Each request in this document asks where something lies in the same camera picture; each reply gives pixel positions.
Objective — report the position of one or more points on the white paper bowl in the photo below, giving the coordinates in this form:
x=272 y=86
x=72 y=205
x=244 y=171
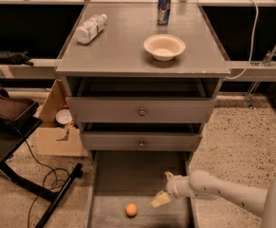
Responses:
x=164 y=47

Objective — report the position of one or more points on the cardboard box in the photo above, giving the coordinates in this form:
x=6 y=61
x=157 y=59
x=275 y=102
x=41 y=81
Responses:
x=56 y=139

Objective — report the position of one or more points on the small white bowl in box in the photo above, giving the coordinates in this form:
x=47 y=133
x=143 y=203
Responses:
x=63 y=116

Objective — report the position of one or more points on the clear plastic water bottle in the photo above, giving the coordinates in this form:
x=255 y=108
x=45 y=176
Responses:
x=91 y=28

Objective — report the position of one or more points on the orange fruit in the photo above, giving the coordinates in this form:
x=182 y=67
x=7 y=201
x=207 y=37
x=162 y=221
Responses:
x=131 y=210

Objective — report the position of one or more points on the metal bracket strut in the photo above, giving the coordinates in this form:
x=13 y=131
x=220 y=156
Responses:
x=265 y=63

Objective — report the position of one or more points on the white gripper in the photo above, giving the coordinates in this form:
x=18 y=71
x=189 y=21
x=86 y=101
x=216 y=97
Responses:
x=174 y=186

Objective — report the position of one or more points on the blue drink can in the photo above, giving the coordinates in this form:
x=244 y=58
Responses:
x=163 y=11

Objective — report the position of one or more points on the black chair stand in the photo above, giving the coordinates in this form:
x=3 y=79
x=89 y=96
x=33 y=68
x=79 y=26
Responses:
x=17 y=123

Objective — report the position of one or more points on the black object on ledge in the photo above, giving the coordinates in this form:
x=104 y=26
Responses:
x=14 y=58

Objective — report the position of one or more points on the grey middle drawer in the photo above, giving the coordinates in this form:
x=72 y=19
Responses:
x=142 y=136

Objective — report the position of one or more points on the grey drawer cabinet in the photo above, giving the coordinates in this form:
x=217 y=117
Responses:
x=118 y=51

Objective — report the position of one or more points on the grey top drawer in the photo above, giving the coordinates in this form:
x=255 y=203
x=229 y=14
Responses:
x=140 y=101

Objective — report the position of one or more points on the grey open bottom drawer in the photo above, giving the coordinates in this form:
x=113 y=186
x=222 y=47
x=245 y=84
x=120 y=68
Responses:
x=123 y=177

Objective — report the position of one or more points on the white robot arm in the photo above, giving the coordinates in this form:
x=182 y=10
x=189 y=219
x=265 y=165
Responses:
x=204 y=186

